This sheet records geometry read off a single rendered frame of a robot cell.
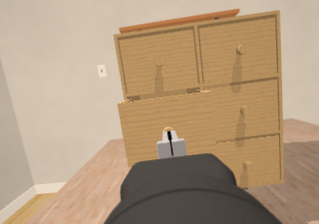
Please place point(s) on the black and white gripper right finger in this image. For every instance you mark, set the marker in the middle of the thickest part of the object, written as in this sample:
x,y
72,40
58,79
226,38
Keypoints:
x,y
177,144

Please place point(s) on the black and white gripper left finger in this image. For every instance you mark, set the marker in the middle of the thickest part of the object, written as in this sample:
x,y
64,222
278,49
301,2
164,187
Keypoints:
x,y
164,147

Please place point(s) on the small brown wooden chest of drawers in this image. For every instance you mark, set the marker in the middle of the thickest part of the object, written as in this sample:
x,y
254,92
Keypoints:
x,y
194,26

